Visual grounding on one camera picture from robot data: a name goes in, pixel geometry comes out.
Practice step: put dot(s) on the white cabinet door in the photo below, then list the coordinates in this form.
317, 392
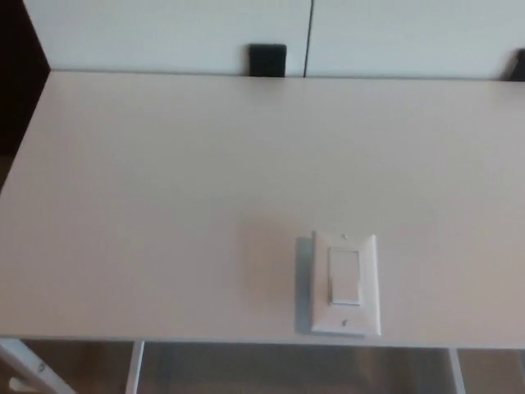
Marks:
164, 33
410, 33

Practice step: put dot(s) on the white light switch wall plate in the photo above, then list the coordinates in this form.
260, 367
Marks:
320, 287

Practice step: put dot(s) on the white rocker switch button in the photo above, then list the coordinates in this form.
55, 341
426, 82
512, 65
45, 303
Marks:
343, 275

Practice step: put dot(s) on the black wall outlet centre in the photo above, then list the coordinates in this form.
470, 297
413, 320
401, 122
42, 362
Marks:
267, 60

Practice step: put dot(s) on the white left table leg frame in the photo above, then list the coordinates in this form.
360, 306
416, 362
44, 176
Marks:
135, 365

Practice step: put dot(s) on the white table leg frame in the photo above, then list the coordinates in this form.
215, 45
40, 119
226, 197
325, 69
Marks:
135, 365
457, 369

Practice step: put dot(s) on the white right table leg frame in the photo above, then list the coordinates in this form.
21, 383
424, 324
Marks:
457, 369

